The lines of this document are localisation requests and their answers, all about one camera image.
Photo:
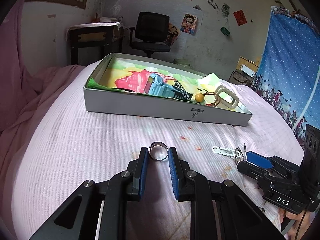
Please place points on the dark mesh basket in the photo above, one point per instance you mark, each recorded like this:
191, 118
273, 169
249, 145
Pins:
238, 77

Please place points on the flat white cardboard box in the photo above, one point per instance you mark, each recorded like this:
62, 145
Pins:
105, 101

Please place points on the person's right hand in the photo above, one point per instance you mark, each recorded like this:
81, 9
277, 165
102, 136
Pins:
300, 225

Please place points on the black white braided keychain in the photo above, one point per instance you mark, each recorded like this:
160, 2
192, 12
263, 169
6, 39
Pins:
186, 95

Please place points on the pink window curtain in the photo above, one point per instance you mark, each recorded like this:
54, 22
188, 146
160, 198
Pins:
18, 87

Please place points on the pink floral bed sheet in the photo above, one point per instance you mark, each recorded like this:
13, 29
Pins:
56, 145

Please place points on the green hanging pouch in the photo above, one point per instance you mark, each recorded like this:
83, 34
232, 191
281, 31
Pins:
225, 31

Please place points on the orange cartoon poster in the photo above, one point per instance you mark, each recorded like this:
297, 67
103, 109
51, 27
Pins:
172, 35

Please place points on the green plastic stool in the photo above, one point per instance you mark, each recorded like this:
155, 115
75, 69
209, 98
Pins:
182, 62

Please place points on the dark wooden desk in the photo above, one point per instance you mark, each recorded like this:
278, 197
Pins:
106, 36

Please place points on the red paper square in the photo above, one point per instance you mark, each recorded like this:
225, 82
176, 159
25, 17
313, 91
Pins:
240, 17

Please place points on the white key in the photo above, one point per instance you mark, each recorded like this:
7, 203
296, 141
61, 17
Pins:
236, 154

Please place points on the colourful paper box liner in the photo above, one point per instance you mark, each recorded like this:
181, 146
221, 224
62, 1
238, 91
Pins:
128, 75

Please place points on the wooden cabinet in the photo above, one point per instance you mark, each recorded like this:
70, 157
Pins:
247, 66

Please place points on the cartoon boy poster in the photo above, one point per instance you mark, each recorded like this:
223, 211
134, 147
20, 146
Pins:
189, 24

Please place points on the brown hair tie yellow bead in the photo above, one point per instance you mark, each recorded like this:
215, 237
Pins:
201, 98

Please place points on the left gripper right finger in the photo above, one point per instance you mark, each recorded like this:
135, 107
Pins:
218, 210

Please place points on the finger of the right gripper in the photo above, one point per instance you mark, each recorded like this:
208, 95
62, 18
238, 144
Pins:
255, 172
277, 165

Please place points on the light blue smart watch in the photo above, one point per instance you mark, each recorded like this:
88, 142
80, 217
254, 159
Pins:
157, 87

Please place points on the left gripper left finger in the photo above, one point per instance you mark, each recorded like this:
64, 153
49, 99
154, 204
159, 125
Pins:
98, 210

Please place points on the beige plastic hair claw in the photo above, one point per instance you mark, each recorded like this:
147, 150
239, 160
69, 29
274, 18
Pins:
227, 97

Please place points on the blue dotted wardrobe curtain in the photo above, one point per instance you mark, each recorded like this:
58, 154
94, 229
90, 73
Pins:
288, 74

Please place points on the black office chair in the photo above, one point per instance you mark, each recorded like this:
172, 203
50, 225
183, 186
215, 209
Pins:
150, 33

